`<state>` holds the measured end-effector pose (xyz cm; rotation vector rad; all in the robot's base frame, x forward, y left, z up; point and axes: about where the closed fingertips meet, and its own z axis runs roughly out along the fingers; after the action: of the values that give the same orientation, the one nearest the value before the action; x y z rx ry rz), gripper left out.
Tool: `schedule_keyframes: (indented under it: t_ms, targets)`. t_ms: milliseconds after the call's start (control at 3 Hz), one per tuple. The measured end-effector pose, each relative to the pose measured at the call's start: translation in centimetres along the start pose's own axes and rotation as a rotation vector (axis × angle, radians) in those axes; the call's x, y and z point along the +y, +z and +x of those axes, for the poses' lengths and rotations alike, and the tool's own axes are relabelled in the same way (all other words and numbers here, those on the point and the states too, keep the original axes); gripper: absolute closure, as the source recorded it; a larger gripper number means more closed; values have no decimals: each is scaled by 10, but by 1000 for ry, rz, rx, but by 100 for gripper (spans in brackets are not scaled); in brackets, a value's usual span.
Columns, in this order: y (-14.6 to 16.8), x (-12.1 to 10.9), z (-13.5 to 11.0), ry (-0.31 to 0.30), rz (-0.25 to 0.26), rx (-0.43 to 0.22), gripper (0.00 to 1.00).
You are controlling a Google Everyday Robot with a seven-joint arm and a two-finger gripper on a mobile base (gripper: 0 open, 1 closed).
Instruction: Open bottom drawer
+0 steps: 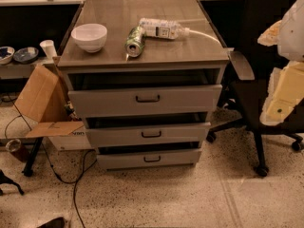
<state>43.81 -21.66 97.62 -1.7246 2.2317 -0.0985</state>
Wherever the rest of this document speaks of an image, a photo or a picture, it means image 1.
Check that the grey three-drawer cabinet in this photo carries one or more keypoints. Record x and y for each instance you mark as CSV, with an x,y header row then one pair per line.
x,y
198,59

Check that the grey top drawer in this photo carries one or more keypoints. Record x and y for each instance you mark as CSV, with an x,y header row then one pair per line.
x,y
145,101

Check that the grey middle drawer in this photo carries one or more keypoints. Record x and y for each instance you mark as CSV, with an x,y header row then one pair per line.
x,y
149,134

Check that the open cardboard box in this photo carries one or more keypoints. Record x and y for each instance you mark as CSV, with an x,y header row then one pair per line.
x,y
44,100

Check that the green soda can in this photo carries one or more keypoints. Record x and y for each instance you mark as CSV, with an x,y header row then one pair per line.
x,y
135,42

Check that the clear plastic water bottle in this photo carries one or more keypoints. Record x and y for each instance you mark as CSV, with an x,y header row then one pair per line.
x,y
164,29

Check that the white ceramic bowl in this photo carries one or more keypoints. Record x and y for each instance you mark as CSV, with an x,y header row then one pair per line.
x,y
90,37

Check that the black office chair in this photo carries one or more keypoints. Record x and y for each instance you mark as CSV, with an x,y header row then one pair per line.
x,y
246,79

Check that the white paper cup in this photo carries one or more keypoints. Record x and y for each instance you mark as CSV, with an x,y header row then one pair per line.
x,y
48,48

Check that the blue patterned bowl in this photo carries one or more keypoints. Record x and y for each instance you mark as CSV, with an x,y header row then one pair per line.
x,y
26,55

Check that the black stand leg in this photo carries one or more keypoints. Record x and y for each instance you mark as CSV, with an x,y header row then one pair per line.
x,y
32,156

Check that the brown cup on floor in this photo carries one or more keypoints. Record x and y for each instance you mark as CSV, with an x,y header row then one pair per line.
x,y
17,150

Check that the black shoe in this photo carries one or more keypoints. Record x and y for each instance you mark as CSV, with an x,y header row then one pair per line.
x,y
54,223

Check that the white blue bowl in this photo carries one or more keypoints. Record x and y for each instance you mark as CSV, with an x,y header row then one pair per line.
x,y
6,54

